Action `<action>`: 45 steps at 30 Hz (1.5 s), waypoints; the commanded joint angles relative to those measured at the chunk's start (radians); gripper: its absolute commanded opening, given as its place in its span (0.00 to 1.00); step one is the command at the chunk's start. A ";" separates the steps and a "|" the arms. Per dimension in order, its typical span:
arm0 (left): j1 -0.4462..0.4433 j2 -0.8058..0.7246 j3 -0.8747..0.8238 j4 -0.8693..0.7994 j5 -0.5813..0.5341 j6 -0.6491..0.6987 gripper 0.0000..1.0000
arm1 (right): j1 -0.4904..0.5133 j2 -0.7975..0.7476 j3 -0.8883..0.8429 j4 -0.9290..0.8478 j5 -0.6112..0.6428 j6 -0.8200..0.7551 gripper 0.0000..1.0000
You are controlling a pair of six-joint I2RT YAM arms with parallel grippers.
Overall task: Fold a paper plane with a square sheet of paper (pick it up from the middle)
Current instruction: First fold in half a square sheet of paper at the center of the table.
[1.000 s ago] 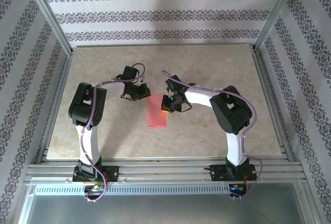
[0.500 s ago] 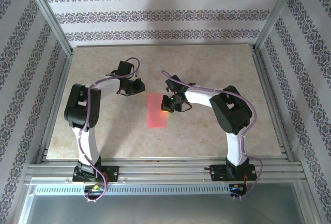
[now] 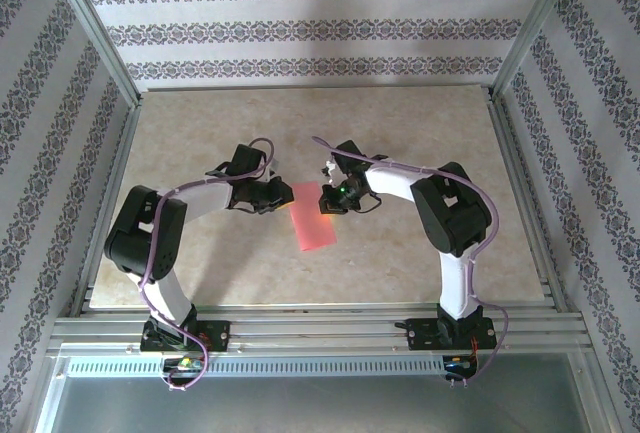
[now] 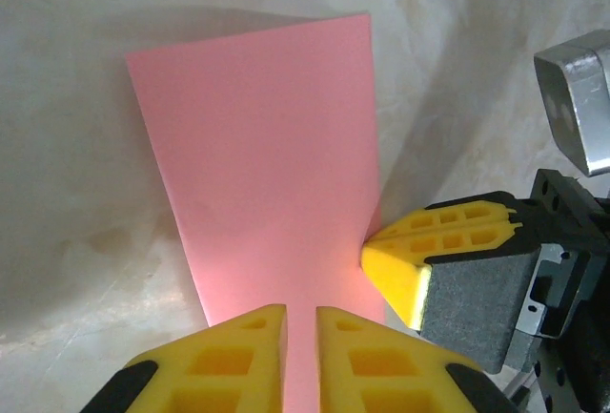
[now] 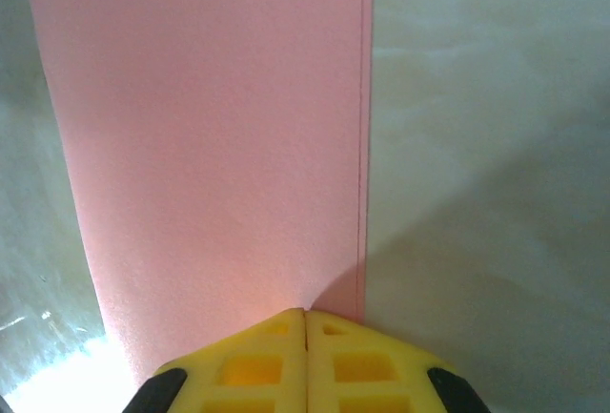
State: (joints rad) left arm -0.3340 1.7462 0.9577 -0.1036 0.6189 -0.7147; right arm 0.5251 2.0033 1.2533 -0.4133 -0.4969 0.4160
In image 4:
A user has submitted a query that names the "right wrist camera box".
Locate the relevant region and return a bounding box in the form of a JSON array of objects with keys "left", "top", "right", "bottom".
[{"left": 533, "top": 30, "right": 610, "bottom": 178}]

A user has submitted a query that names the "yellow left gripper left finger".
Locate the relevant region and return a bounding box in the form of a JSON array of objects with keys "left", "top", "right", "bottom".
[{"left": 80, "top": 303, "right": 290, "bottom": 413}]

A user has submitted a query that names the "pink square paper sheet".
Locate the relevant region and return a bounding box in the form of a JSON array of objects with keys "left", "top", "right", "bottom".
[{"left": 125, "top": 12, "right": 387, "bottom": 413}]

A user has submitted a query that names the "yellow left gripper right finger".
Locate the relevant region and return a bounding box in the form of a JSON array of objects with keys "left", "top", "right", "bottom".
[{"left": 315, "top": 305, "right": 521, "bottom": 413}]

